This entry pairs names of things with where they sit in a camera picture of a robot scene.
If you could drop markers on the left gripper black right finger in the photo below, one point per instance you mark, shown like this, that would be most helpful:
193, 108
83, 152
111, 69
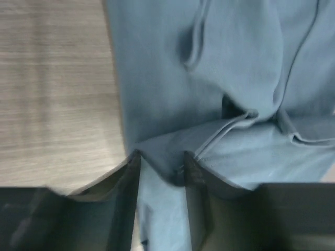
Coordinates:
274, 216

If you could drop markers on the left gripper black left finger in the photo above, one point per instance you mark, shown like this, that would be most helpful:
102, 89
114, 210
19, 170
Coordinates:
101, 217

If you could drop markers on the grey-blue t-shirt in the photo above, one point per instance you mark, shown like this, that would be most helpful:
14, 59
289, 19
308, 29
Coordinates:
247, 87

